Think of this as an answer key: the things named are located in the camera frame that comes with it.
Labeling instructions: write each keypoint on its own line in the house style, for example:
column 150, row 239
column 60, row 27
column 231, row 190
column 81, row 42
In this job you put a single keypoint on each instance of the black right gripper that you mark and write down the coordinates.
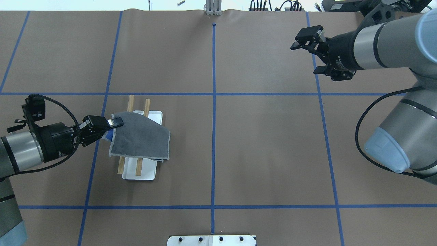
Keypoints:
column 341, row 51

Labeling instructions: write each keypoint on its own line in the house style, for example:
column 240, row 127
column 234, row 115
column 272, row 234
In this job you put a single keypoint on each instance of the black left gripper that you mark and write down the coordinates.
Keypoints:
column 57, row 140

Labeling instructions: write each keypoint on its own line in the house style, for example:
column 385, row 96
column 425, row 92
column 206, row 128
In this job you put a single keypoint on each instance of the grey-blue microfibre towel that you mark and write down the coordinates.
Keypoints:
column 139, row 137

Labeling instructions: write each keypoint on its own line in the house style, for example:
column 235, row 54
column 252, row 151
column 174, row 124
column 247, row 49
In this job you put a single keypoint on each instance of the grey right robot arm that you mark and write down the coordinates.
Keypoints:
column 405, row 141

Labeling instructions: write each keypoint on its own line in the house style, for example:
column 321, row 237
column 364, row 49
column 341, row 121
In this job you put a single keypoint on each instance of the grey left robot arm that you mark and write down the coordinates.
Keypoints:
column 36, row 150

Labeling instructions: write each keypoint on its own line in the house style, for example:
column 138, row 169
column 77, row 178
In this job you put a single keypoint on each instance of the black equipment at table edge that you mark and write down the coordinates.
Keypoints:
column 365, row 6

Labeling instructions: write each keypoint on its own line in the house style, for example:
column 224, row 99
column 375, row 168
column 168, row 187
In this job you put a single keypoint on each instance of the white rack base plate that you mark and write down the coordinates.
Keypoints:
column 149, row 167

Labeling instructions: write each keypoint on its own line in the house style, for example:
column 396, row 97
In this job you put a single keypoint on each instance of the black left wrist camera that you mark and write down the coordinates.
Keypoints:
column 34, row 110

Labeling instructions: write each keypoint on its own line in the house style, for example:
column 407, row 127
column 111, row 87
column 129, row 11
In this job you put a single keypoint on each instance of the aluminium frame post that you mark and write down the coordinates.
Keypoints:
column 213, row 8

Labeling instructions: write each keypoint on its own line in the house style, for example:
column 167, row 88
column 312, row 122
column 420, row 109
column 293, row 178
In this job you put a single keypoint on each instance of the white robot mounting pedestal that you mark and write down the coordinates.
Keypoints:
column 212, row 240

